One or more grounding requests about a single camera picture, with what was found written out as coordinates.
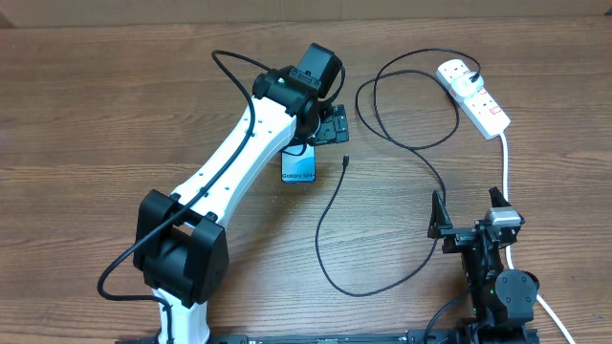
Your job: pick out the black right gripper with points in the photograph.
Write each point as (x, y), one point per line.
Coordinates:
(457, 236)

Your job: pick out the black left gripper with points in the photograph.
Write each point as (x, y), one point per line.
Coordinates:
(333, 126)

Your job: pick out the blue Galaxy smartphone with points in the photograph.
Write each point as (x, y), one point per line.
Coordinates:
(298, 164)

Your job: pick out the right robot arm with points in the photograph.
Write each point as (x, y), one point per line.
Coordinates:
(502, 299)

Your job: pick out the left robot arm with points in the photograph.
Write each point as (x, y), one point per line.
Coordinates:
(182, 248)

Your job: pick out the white charger adapter plug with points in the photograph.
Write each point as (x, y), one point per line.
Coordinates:
(467, 84)

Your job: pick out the white power strip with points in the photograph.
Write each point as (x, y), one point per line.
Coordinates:
(484, 112)

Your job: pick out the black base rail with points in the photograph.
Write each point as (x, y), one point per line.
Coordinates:
(410, 337)

